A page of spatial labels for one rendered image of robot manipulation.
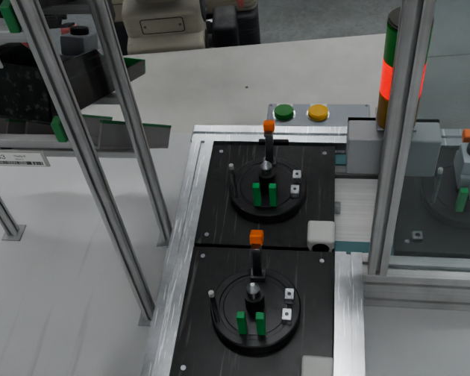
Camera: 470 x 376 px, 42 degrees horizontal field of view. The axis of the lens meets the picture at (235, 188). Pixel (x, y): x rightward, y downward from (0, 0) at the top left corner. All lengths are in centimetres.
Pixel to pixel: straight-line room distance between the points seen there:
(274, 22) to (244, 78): 171
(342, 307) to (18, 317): 59
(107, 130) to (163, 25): 86
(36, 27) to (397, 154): 46
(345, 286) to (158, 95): 73
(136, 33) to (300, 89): 56
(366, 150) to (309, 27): 237
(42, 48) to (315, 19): 263
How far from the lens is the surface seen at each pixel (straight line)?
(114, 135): 98
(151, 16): 176
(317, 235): 103
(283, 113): 125
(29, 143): 80
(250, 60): 158
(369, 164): 86
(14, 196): 140
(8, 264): 128
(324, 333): 96
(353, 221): 114
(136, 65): 101
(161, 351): 98
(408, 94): 73
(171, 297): 103
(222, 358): 94
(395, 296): 108
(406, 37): 68
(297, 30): 316
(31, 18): 66
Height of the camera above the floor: 182
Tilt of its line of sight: 49 degrees down
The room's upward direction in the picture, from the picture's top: 8 degrees counter-clockwise
